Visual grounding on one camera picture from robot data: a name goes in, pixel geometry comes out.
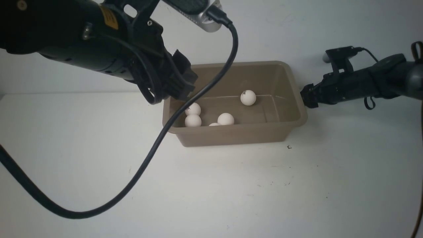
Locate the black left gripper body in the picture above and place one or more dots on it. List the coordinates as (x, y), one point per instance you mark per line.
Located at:
(136, 52)

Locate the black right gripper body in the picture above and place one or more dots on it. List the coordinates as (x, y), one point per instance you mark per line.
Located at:
(339, 87)

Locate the white ball with black mark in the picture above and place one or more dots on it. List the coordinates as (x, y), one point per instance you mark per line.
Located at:
(193, 109)

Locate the white ball with red logo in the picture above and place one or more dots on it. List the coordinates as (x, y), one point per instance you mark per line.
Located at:
(193, 121)

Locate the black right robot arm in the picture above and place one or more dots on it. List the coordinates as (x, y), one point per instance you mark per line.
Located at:
(388, 78)

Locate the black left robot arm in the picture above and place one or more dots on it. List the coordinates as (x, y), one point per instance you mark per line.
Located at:
(66, 31)

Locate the tan plastic storage bin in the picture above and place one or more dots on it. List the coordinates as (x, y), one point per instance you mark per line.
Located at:
(277, 111)

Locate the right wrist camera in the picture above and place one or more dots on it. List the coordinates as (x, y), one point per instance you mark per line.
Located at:
(339, 58)

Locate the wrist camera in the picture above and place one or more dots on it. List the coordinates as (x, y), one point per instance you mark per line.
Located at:
(194, 10)
(339, 58)

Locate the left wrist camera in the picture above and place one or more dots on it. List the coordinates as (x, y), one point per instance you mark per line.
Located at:
(194, 10)

